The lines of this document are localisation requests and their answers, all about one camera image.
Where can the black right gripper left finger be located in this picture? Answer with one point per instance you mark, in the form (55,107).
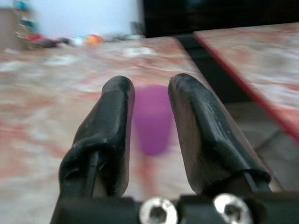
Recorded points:
(109,130)

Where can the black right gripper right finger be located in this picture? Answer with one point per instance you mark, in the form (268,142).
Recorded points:
(205,130)

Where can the purple plastic cup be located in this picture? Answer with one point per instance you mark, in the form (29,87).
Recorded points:
(153,121)

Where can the marble pattern table with red edge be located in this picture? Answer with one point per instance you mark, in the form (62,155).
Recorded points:
(257,70)

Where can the orange ball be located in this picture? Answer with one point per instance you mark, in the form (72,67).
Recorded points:
(92,39)

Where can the black cabinet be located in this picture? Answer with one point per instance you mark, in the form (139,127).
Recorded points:
(210,16)

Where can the red cloth item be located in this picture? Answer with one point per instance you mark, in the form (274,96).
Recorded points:
(37,38)

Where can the wooden shelf unit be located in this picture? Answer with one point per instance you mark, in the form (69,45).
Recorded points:
(10,28)

